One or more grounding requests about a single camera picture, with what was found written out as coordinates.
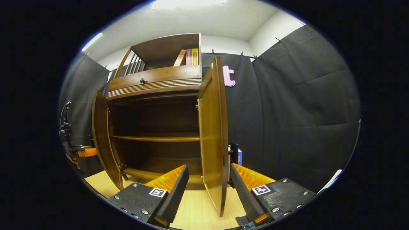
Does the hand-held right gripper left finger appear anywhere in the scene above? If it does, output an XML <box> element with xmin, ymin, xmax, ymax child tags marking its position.
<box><xmin>107</xmin><ymin>165</ymin><xmax>189</xmax><ymax>228</ymax></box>

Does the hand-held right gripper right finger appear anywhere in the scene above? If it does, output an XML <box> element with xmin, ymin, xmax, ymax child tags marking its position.
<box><xmin>229</xmin><ymin>163</ymin><xmax>317</xmax><ymax>226</ymax></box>

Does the wooden shoe cabinet door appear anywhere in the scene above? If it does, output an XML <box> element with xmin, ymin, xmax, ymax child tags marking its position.
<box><xmin>197</xmin><ymin>56</ymin><xmax>239</xmax><ymax>218</ymax></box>
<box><xmin>92</xmin><ymin>89</ymin><xmax>125</xmax><ymax>191</ymax></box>

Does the wooden double-door shoe cabinet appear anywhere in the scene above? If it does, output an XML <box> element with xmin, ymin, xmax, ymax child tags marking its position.
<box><xmin>105</xmin><ymin>33</ymin><xmax>205</xmax><ymax>191</ymax></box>

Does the wooden inner shelf board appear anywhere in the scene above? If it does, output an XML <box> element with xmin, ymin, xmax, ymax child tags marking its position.
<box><xmin>110</xmin><ymin>135</ymin><xmax>201</xmax><ymax>142</ymax></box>

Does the small ceiling light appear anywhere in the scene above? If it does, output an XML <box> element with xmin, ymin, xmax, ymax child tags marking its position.
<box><xmin>81</xmin><ymin>33</ymin><xmax>104</xmax><ymax>52</ymax></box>

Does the black backdrop cloth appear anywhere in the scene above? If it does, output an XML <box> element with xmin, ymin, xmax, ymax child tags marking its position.
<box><xmin>58</xmin><ymin>25</ymin><xmax>361</xmax><ymax>194</ymax></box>

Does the tan and red book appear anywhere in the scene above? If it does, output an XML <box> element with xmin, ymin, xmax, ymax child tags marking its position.
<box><xmin>174</xmin><ymin>50</ymin><xmax>187</xmax><ymax>67</ymax></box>

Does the long ceiling light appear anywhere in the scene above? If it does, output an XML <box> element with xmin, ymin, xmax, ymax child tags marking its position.
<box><xmin>150</xmin><ymin>0</ymin><xmax>229</xmax><ymax>10</ymax></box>

